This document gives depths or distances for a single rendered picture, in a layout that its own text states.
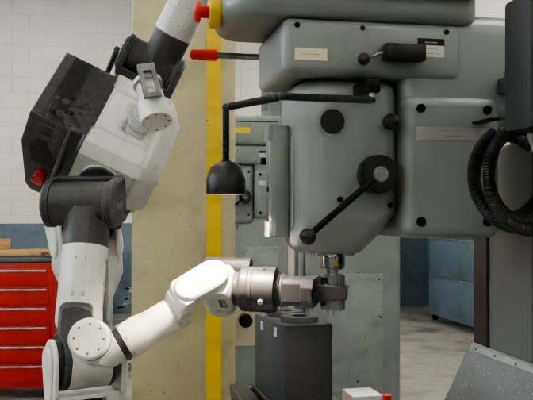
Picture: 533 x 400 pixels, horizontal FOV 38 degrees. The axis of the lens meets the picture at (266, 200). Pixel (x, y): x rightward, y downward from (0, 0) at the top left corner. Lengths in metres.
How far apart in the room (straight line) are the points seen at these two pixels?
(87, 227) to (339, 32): 0.60
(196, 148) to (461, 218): 1.88
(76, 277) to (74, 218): 0.12
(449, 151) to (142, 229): 1.91
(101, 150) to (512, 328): 0.91
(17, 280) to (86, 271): 4.45
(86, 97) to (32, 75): 8.91
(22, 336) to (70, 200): 4.48
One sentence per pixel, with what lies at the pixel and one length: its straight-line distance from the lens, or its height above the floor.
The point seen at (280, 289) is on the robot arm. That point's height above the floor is 1.24.
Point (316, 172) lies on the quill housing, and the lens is 1.39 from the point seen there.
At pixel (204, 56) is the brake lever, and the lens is 1.57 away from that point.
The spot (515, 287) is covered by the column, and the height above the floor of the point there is 1.24.
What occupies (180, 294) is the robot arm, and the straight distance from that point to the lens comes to 1.49.
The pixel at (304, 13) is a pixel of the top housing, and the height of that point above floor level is 1.74.
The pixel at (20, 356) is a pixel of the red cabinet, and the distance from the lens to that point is 6.04.
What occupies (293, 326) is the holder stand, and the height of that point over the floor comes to 1.12.
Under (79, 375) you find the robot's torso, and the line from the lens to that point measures 1.99.
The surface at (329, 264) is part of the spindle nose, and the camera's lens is 1.48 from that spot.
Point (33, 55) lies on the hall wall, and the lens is 10.66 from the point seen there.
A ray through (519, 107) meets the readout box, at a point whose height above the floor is 1.55.
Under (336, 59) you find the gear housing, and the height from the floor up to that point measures 1.66.
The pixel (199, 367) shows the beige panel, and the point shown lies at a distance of 3.24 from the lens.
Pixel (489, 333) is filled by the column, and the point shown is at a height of 1.13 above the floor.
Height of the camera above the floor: 1.39
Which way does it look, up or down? 1 degrees up
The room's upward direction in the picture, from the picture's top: straight up
